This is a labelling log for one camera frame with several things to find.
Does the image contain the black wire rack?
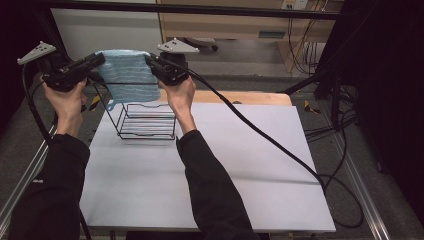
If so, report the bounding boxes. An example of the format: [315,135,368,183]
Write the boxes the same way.
[92,79,178,141]

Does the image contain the blue striped cloth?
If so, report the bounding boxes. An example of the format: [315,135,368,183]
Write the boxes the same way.
[95,48,162,112]

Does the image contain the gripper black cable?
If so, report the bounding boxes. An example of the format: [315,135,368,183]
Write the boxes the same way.
[149,53,365,230]
[21,62,93,240]

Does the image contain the office chair base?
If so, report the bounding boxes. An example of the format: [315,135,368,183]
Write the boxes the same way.
[185,36,220,52]

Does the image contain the black curtain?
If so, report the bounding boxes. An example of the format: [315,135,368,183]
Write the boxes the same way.
[314,0,424,218]
[0,0,56,138]

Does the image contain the hanging cable bundle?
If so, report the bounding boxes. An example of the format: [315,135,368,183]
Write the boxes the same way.
[287,17,322,75]

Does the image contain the light wooden desk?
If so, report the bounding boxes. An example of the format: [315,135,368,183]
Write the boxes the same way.
[156,0,345,74]

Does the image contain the white cabinet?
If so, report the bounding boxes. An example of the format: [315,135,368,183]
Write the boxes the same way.
[49,7,167,63]

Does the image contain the aluminium rail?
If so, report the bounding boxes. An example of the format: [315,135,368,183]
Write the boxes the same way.
[0,123,58,228]
[332,132,392,240]

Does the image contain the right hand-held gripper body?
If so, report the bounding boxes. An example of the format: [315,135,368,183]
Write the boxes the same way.
[151,37,201,87]

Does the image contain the yellow black tape marker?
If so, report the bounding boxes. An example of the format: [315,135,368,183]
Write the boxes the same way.
[303,99,322,115]
[88,94,102,112]

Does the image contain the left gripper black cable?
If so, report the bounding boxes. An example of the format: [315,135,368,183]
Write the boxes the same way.
[21,62,93,240]

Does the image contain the person's left hand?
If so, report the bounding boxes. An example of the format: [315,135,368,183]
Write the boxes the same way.
[40,75,89,118]

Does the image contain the white power strip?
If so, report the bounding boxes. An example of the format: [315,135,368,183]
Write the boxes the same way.
[281,0,310,11]

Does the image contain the person's right hand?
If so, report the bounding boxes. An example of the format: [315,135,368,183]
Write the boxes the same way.
[157,75,197,114]

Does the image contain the black frame crossbar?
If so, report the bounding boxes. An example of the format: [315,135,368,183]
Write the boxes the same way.
[42,0,342,21]

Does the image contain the black floor cables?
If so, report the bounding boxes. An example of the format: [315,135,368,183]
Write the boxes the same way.
[303,83,359,143]

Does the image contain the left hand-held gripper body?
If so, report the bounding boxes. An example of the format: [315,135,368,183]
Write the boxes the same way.
[16,40,92,93]

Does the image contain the white foam board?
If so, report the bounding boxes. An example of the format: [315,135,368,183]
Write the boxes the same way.
[79,99,337,233]

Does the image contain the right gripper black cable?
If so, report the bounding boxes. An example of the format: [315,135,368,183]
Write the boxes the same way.
[149,53,365,230]

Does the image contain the wooden board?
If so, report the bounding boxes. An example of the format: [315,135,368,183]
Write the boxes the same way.
[156,88,294,107]

